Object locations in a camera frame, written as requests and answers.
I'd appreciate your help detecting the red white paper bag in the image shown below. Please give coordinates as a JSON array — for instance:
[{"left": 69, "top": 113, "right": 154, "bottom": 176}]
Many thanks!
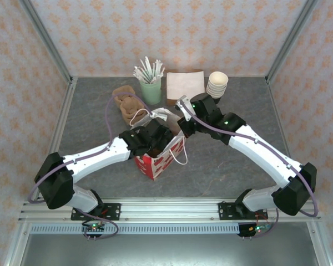
[{"left": 129, "top": 107, "right": 188, "bottom": 181}]

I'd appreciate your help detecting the stack of white napkins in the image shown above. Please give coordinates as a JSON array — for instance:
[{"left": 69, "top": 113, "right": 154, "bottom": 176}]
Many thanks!
[{"left": 166, "top": 68, "right": 205, "bottom": 107}]

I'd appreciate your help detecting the stack of paper cups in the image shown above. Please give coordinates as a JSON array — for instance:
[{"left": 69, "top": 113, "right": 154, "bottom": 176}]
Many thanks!
[{"left": 206, "top": 71, "right": 229, "bottom": 99}]

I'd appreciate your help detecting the mint green holder cup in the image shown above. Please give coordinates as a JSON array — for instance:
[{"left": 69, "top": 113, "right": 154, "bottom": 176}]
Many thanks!
[{"left": 139, "top": 75, "right": 162, "bottom": 105}]

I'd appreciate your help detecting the stack of pulp cup carriers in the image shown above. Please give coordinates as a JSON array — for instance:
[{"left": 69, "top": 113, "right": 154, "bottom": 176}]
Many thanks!
[{"left": 112, "top": 85, "right": 148, "bottom": 127}]

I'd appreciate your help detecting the left controller board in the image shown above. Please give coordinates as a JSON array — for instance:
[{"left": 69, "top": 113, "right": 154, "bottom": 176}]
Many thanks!
[{"left": 82, "top": 221, "right": 106, "bottom": 239}]

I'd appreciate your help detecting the controller board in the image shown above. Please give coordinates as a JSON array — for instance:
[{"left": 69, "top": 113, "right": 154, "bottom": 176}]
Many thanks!
[
  {"left": 82, "top": 221, "right": 106, "bottom": 239},
  {"left": 238, "top": 223, "right": 273, "bottom": 239}
]

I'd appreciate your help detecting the right controller board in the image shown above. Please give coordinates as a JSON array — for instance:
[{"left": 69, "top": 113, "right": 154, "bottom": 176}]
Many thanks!
[{"left": 238, "top": 223, "right": 273, "bottom": 239}]

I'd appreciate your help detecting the grey metal shelf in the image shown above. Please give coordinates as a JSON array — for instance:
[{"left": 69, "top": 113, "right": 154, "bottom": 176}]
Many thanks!
[{"left": 19, "top": 234, "right": 319, "bottom": 266}]

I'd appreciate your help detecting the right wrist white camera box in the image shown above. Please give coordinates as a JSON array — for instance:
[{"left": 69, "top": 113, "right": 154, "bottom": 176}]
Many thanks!
[{"left": 175, "top": 95, "right": 191, "bottom": 121}]

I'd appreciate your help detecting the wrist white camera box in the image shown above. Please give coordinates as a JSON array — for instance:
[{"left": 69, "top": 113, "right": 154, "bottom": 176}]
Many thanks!
[
  {"left": 175, "top": 95, "right": 191, "bottom": 121},
  {"left": 151, "top": 110, "right": 169, "bottom": 121}
]

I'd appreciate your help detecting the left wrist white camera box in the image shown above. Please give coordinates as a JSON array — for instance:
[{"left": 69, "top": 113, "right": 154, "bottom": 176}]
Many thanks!
[{"left": 151, "top": 110, "right": 169, "bottom": 121}]

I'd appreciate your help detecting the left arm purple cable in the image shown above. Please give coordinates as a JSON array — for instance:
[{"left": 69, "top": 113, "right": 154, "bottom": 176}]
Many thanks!
[{"left": 29, "top": 94, "right": 153, "bottom": 241}]

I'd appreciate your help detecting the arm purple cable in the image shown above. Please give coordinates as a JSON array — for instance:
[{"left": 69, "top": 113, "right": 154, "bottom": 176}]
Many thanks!
[
  {"left": 29, "top": 94, "right": 153, "bottom": 241},
  {"left": 181, "top": 99, "right": 320, "bottom": 239}
]

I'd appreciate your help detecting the right aluminium table rail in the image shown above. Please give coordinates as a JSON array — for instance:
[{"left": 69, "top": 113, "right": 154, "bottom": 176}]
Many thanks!
[{"left": 266, "top": 77, "right": 306, "bottom": 200}]

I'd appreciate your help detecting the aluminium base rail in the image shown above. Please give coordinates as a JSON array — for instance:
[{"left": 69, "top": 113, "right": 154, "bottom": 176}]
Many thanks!
[{"left": 18, "top": 198, "right": 322, "bottom": 222}]

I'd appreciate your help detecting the left black mount plate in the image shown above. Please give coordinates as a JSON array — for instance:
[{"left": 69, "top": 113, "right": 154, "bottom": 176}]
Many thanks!
[{"left": 70, "top": 203, "right": 122, "bottom": 221}]

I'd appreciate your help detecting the black mount plate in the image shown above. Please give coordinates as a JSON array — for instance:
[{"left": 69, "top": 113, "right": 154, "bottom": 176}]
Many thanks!
[
  {"left": 218, "top": 202, "right": 267, "bottom": 221},
  {"left": 70, "top": 203, "right": 122, "bottom": 221}
]

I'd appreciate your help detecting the right black mount plate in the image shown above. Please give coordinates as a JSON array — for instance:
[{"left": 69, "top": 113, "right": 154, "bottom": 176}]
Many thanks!
[{"left": 218, "top": 202, "right": 267, "bottom": 221}]

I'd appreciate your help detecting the slotted grey cable duct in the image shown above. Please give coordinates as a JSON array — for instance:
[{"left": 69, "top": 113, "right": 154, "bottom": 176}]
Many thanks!
[{"left": 29, "top": 223, "right": 241, "bottom": 235}]

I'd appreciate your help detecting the right aluminium frame post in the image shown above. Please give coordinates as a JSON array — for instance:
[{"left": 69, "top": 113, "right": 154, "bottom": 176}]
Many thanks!
[{"left": 266, "top": 0, "right": 320, "bottom": 84}]

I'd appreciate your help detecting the aluminium frame post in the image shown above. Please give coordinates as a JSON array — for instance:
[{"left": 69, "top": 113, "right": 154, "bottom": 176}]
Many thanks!
[
  {"left": 266, "top": 0, "right": 320, "bottom": 84},
  {"left": 18, "top": 0, "right": 74, "bottom": 84}
]

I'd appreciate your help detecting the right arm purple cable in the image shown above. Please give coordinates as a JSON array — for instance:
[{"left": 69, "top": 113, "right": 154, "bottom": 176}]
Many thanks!
[{"left": 181, "top": 99, "right": 320, "bottom": 239}]

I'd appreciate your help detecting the left aluminium frame post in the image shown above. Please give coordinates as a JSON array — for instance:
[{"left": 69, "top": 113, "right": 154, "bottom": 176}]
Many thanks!
[{"left": 18, "top": 0, "right": 74, "bottom": 84}]

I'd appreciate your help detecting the left lower frame post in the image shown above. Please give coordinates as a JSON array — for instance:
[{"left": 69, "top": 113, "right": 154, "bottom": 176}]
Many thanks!
[{"left": 2, "top": 221, "right": 31, "bottom": 266}]

